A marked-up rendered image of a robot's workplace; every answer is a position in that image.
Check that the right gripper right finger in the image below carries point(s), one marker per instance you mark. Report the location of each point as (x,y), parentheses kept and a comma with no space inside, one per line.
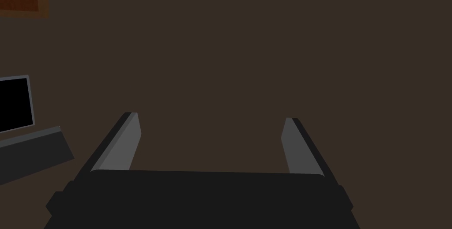
(300,149)

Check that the black television on grey stand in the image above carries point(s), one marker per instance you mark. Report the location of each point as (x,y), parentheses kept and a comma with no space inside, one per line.
(16,105)

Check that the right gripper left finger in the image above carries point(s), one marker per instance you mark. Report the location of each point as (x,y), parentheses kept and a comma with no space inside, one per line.
(122,144)

